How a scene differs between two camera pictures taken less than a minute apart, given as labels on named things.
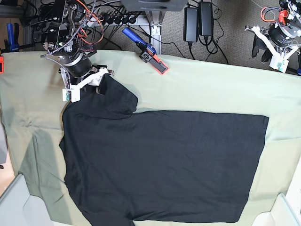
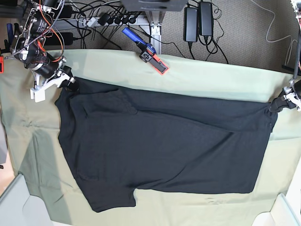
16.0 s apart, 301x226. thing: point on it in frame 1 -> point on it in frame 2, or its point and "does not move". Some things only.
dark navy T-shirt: x=125 y=165 does not move
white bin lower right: x=286 y=211 does not move
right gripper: x=278 y=37 -> x=292 y=93
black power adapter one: x=190 y=24 does not move
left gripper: x=77 y=70 -> x=64 y=78
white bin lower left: x=18 y=207 does not move
